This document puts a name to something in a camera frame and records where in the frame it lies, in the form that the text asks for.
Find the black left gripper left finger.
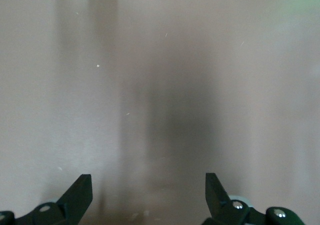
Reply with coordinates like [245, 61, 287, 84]
[14, 174, 93, 225]

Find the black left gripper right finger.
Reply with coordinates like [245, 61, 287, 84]
[199, 172, 305, 225]

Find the brown table cover sheet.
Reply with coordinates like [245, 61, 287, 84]
[0, 0, 320, 225]

